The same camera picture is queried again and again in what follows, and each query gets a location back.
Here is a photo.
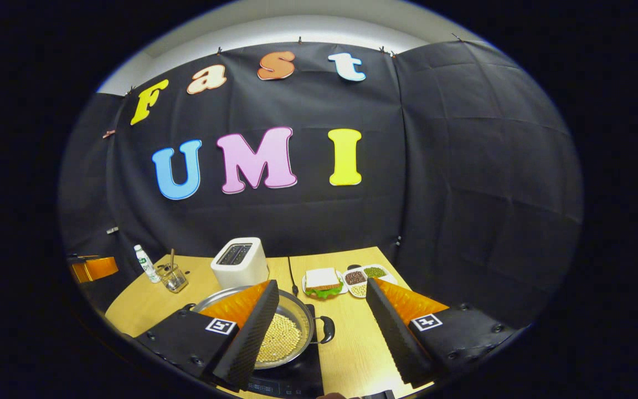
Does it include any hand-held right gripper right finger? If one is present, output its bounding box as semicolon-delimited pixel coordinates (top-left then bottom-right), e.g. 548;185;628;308
366;278;519;388

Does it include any pile of soybeans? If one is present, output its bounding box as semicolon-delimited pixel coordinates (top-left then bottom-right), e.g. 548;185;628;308
256;313;302;364

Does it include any sandwich with lettuce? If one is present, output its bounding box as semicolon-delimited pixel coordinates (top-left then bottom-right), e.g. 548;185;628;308
304;268;344;299

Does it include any white green-label drink bottle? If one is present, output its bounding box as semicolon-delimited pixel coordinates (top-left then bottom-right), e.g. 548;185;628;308
133;244;160;284

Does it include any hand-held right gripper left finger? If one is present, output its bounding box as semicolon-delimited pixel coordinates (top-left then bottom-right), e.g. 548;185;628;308
135;279;280;390

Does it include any wire utensil basket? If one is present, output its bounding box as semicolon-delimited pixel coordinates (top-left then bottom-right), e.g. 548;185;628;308
156;263;189;293

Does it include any steel pot with black handles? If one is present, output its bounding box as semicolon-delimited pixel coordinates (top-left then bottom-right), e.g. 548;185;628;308
182;285;335;370

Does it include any black backdrop cloth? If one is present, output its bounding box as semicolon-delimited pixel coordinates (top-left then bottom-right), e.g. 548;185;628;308
58;40;584;330

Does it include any black induction cooktop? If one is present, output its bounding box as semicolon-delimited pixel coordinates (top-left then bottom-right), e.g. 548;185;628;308
247;302;324;398

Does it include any white divided dish of beans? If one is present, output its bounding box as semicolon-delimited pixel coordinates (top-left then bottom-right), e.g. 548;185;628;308
343;264;398;299

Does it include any white toaster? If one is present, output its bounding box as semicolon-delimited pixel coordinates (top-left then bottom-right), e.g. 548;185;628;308
210;237;269;289

